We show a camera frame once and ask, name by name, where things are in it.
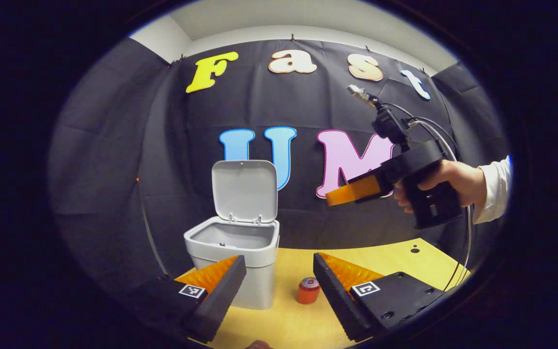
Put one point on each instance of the black backdrop cloth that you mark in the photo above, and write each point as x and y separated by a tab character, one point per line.
172	145

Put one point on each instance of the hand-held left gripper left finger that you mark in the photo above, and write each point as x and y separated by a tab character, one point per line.
221	298

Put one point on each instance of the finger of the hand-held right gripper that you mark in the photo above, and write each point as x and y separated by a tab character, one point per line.
356	191

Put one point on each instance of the white desktop garbage bin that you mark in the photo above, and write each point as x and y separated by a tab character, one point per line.
245	189

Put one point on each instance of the wooden desktop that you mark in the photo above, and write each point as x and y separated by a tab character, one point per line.
288	325

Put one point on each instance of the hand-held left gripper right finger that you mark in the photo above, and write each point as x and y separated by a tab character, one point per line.
334	295

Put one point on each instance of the red pop can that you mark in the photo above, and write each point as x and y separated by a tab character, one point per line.
308	292

